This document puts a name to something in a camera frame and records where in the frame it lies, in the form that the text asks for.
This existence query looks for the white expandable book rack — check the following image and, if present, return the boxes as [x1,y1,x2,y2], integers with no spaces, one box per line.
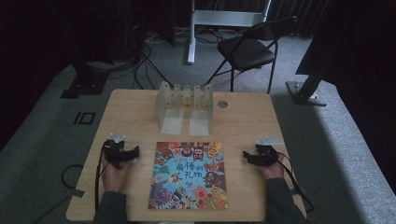
[154,80,215,137]

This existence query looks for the black floor cable loop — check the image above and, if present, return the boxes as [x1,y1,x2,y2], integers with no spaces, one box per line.
[61,163,84,190]

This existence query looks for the person's right hand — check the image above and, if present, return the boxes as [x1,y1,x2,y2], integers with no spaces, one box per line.
[258,153,285,182]

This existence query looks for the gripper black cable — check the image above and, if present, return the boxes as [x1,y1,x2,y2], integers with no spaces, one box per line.
[93,144,108,213]
[276,151,316,214]

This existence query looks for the black stand with flat base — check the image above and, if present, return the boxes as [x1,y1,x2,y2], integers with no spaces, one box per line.
[60,60,110,100]

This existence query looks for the grey tape patch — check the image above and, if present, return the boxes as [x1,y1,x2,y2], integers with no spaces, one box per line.
[64,188,86,199]

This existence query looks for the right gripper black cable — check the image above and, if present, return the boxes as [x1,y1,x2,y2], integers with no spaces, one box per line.
[276,151,316,214]

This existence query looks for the black metal stand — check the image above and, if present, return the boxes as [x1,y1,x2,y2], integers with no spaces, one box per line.
[286,55,329,107]

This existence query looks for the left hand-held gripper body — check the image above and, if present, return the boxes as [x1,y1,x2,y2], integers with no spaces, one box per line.
[103,133,133,169]

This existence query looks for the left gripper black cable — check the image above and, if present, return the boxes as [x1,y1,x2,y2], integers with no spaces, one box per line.
[93,144,108,213]

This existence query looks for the colourful picture book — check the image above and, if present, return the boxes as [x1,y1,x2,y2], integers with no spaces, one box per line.
[148,141,229,210]

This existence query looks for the black folding chair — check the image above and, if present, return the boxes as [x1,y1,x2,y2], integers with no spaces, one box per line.
[205,16,298,94]

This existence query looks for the white-framed desk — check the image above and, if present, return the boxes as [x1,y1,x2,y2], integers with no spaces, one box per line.
[186,0,273,65]

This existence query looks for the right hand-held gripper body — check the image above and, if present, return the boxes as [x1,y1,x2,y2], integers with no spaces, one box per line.
[255,135,285,168]

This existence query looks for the person's left hand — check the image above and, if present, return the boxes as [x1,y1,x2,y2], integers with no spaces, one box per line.
[100,160,134,193]

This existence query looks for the bundle of black floor cables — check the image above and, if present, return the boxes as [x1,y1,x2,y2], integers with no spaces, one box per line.
[88,27,176,91]

